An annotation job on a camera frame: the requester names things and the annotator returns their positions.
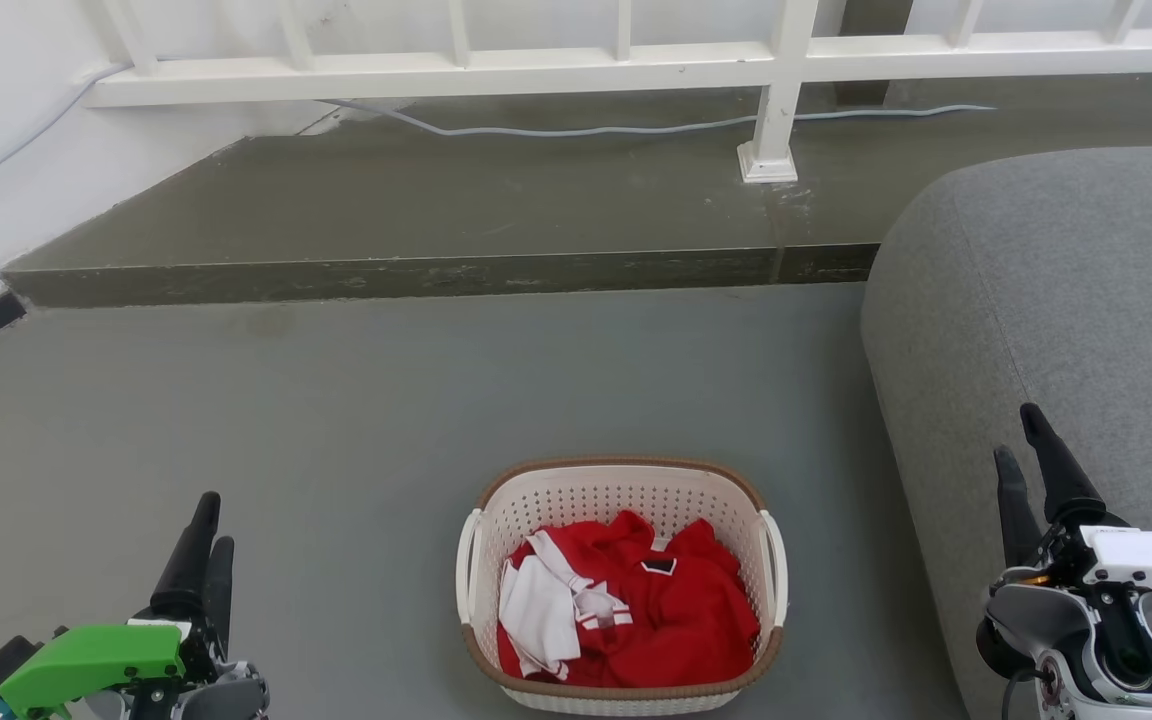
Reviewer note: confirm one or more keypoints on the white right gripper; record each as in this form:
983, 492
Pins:
1151, 560

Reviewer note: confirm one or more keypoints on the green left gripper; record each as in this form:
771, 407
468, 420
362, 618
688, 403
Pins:
96, 655

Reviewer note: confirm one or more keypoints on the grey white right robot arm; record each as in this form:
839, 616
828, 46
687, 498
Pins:
1056, 625

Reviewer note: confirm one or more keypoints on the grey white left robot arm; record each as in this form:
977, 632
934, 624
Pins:
226, 698

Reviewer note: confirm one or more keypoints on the cream perforated plastic laundry basket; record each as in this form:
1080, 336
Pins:
626, 490

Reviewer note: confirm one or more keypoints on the grey fabric sofa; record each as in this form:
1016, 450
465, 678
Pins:
1066, 300

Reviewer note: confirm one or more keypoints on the red and white jersey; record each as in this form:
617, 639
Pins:
681, 620

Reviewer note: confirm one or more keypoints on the raised dark concrete step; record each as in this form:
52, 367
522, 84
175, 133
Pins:
436, 210

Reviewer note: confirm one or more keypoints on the white wooden railing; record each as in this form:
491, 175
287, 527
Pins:
536, 72

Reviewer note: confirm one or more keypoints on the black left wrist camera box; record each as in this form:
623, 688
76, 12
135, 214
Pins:
6, 662

